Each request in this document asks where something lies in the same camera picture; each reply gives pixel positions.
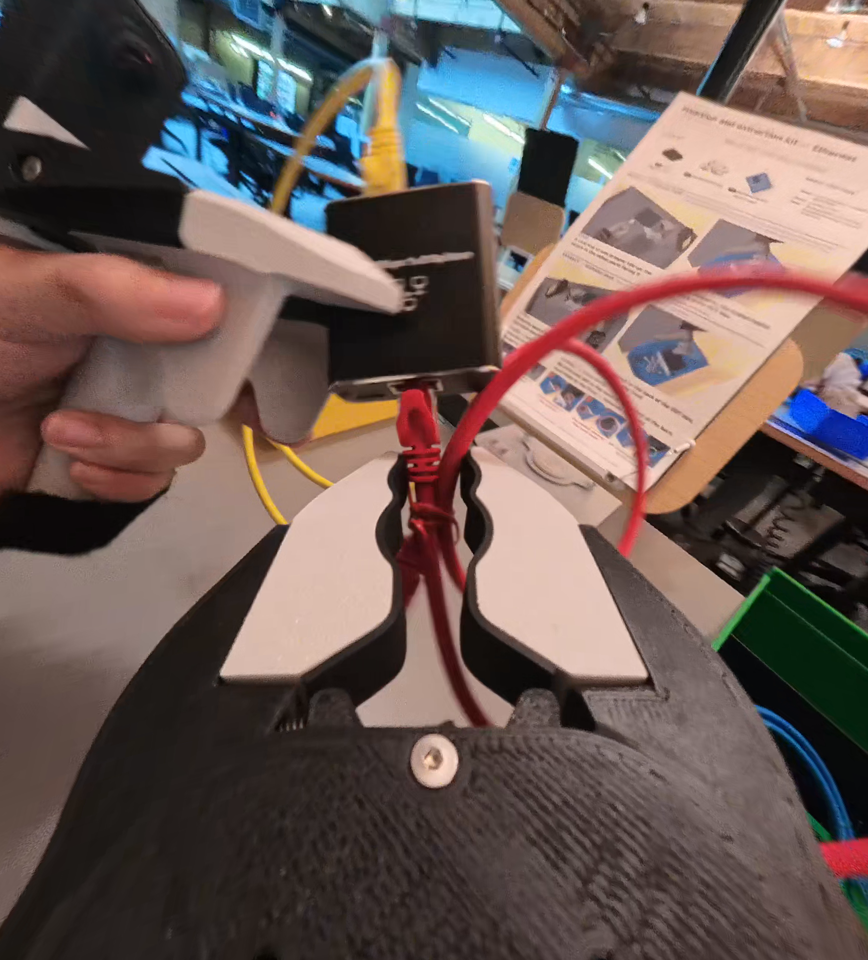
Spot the red ethernet cable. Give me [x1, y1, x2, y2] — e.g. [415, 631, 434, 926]
[394, 267, 868, 880]

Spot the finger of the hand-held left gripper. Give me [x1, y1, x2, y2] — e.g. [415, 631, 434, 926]
[179, 189, 408, 444]

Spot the black monitor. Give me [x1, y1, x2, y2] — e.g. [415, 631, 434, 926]
[517, 128, 579, 208]

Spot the blue plastic bin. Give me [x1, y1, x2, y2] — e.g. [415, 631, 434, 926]
[787, 387, 868, 460]

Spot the green plastic bin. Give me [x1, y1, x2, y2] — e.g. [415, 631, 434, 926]
[712, 567, 868, 960]

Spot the blue ethernet cable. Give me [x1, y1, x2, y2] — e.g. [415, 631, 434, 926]
[757, 705, 858, 901]

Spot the yellow ethernet cable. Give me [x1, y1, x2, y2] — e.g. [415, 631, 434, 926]
[242, 57, 409, 490]

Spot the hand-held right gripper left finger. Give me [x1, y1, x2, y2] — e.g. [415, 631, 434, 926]
[221, 458, 409, 691]

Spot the black ethernet splitter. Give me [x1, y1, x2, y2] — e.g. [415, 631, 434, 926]
[325, 180, 502, 396]

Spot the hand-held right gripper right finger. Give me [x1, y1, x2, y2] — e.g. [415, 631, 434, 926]
[461, 458, 652, 699]

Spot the wooden clipboard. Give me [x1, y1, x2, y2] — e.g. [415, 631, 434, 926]
[497, 93, 868, 519]

